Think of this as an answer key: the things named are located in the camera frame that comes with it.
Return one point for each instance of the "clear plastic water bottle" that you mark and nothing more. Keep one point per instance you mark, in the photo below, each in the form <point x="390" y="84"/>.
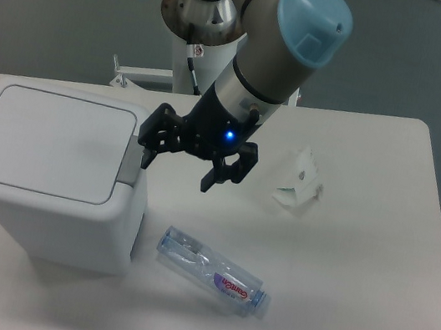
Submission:
<point x="240" y="291"/>

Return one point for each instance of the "crumpled white paper package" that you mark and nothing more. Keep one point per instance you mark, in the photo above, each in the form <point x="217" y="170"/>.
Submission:
<point x="303" y="182"/>

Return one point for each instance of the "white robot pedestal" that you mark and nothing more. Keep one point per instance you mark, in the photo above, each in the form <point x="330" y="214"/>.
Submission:
<point x="187" y="62"/>

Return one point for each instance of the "white plastic trash can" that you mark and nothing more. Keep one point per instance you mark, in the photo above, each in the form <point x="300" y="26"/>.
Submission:
<point x="72" y="189"/>

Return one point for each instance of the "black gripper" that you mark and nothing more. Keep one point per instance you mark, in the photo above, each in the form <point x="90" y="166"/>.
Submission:
<point x="209" y="132"/>

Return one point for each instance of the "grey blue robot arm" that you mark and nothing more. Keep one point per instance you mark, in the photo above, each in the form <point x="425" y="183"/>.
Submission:
<point x="286" y="41"/>

